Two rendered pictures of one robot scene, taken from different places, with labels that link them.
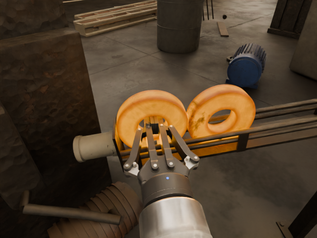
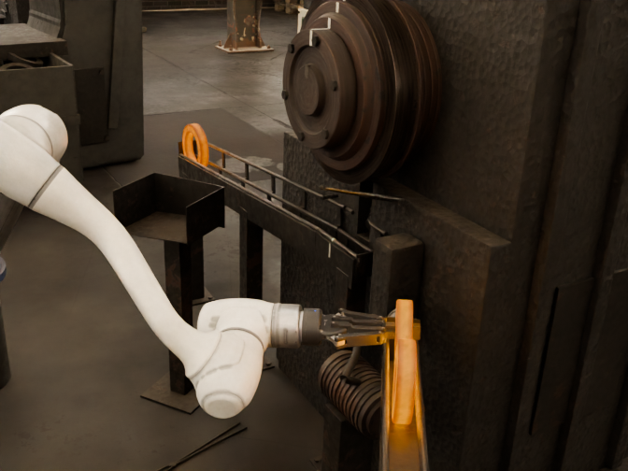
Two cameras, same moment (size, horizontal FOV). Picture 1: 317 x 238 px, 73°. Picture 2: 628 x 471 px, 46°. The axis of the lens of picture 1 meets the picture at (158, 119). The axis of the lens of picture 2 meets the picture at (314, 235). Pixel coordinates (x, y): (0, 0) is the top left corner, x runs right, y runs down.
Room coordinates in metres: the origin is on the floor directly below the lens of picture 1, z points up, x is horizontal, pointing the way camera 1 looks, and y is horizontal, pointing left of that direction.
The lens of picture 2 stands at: (0.47, -1.30, 1.51)
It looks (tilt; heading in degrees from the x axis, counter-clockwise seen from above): 23 degrees down; 103
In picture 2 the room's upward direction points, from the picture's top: 2 degrees clockwise
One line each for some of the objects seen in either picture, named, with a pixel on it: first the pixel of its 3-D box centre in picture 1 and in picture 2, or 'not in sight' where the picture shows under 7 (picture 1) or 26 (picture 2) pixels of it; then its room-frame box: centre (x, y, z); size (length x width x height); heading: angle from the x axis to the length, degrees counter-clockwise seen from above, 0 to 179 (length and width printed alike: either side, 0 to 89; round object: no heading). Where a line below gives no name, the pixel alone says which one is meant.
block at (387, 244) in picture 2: (4, 154); (396, 284); (0.31, 0.32, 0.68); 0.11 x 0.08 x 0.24; 43
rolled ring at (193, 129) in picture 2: not in sight; (194, 147); (-0.60, 1.28, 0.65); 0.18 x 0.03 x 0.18; 136
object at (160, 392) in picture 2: not in sight; (173, 293); (-0.43, 0.66, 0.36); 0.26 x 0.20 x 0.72; 168
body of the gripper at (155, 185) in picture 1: (164, 181); (324, 327); (0.21, -0.01, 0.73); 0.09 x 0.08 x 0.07; 8
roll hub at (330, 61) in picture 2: not in sight; (316, 89); (0.07, 0.42, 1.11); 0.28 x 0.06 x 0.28; 133
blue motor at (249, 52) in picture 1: (247, 63); not in sight; (1.98, -0.87, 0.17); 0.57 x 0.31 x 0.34; 153
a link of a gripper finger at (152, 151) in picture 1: (151, 149); (358, 325); (0.27, 0.01, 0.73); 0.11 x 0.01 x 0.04; 10
